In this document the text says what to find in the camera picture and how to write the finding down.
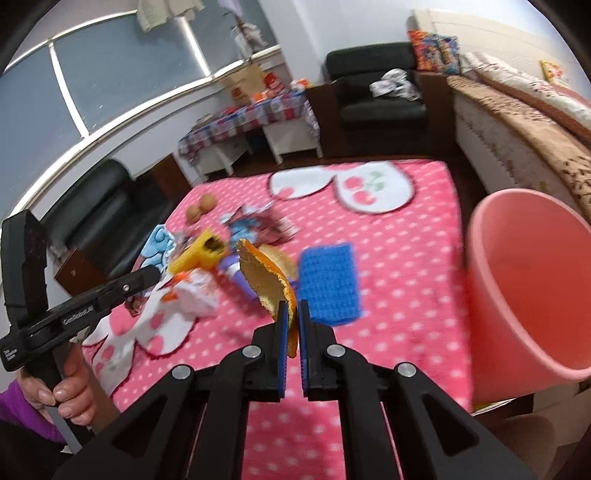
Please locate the brown leopard print bedspread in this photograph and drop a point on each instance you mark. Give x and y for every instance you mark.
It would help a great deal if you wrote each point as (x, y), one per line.
(531, 120)

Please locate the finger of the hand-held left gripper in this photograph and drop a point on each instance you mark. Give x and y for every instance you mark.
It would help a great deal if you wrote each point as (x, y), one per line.
(131, 286)

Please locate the pink plastic bucket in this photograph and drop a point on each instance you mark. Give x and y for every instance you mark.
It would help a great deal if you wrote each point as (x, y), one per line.
(517, 295)

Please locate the red and white packet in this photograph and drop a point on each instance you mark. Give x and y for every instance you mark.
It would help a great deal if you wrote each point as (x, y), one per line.
(274, 84)

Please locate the white knitted garment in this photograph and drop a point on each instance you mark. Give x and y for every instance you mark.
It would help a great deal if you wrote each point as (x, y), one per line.
(168, 14)

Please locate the light blue cloud print packet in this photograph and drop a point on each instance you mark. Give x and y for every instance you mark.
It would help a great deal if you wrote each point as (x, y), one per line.
(156, 244)

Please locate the orange peel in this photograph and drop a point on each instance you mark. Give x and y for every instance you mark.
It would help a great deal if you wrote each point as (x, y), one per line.
(268, 277)

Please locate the blue scouring pad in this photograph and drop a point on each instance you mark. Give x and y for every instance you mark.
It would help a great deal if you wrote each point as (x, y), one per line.
(328, 284)

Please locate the yellow packet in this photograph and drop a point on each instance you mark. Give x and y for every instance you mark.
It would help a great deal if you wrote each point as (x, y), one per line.
(552, 71)

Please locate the brown paper bag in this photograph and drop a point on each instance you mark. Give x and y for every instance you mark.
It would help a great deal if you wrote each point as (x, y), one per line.
(244, 83)

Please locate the hanging white cloth bundle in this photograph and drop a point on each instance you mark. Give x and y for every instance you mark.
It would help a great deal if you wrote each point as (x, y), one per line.
(247, 34)

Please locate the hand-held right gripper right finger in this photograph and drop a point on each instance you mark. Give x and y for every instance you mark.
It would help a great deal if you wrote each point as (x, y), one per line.
(303, 360)

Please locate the blue and red snack wrapper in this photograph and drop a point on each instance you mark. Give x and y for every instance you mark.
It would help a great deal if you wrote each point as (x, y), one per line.
(258, 226)

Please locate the black leather armchair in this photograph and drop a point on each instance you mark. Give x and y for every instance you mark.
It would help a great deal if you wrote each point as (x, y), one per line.
(369, 115)

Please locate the black leather sofa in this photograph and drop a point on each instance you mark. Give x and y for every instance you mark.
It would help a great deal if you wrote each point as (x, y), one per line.
(106, 212)

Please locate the checked tablecloth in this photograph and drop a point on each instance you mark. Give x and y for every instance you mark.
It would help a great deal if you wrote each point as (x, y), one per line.
(240, 120)

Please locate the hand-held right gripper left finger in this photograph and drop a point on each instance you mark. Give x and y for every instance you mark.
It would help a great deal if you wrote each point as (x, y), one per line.
(280, 360)

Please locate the orange and white packet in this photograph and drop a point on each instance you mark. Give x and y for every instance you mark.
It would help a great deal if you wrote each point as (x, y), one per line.
(301, 84)

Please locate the white and orange plastic bag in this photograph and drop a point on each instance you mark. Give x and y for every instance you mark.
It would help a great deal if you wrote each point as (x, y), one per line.
(194, 290)

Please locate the yellow peel piece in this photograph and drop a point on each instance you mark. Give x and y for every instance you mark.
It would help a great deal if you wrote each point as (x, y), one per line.
(279, 258)

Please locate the white table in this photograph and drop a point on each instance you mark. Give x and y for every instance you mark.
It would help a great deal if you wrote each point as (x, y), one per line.
(291, 136)

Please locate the pink polka dot blanket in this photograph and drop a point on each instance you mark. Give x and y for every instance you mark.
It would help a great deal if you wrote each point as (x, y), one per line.
(397, 258)

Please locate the bed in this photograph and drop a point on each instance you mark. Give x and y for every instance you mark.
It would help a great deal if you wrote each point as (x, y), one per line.
(503, 134)

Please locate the colourful snack bag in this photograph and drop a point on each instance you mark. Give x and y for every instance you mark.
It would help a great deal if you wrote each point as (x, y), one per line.
(434, 53)

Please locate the white patterned clothes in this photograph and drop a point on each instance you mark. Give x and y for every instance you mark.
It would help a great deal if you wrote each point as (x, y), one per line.
(395, 85)

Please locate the window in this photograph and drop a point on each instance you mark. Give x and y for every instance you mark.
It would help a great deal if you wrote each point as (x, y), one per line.
(115, 78)

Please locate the person's left hand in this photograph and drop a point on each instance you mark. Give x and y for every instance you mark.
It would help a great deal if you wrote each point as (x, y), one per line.
(78, 392)

